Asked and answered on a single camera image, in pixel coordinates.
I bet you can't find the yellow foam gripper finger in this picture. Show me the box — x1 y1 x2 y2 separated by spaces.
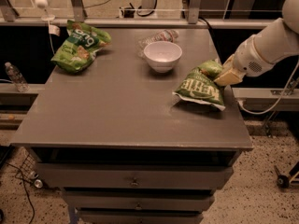
223 54 234 70
214 68 246 87

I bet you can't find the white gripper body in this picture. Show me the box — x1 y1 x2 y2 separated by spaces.
233 35 274 77

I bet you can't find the green Kettle jalapeno chip bag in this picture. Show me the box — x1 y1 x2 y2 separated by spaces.
173 60 225 111

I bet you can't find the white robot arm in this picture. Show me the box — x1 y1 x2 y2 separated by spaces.
214 0 299 86

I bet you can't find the white bowl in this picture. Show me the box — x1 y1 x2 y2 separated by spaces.
143 41 182 73

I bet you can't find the green snack bag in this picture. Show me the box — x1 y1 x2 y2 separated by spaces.
51 20 111 74

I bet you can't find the clear plastic bottle on table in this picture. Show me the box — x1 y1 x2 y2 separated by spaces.
136 29 179 58

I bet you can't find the black caster wheel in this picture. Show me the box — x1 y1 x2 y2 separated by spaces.
274 166 290 189

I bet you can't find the grey drawer cabinet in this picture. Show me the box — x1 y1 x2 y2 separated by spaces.
12 29 251 215

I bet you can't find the top grey drawer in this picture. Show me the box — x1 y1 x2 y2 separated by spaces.
36 163 234 189

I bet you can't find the grey drawer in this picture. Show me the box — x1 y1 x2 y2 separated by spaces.
36 163 234 189
63 190 214 212
78 211 204 224

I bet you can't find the white webcam on stand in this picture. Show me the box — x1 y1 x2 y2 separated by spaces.
35 0 55 21

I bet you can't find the middle grey drawer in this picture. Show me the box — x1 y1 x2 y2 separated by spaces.
63 190 214 212

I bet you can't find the bottom grey drawer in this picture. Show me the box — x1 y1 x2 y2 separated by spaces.
78 211 204 224

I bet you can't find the clear water bottle on shelf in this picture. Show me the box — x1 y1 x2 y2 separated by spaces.
5 63 29 92

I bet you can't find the white cable at right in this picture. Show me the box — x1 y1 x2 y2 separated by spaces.
236 58 299 116

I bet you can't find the wire basket with cans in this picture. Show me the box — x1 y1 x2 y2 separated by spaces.
20 154 44 189

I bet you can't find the black floor cable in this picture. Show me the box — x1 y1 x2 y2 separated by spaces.
0 159 36 224

